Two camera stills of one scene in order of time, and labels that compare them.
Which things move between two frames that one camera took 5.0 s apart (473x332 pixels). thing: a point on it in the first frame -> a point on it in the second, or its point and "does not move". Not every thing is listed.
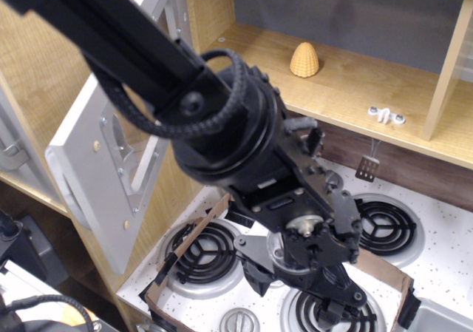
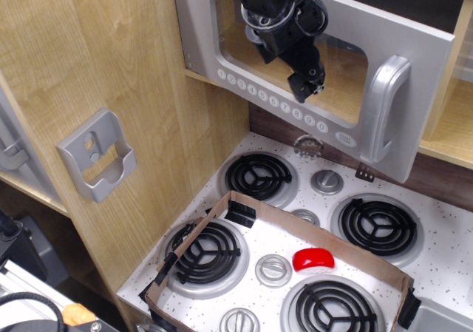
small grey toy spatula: x=368 y=165 does not move
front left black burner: x=208 y=267 does not move
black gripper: x=314 y=228 -> x=290 y=28
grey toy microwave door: x=107 y=165 -> x=383 y=72
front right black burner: x=299 y=314 does not move
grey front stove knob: x=239 y=319 does not move
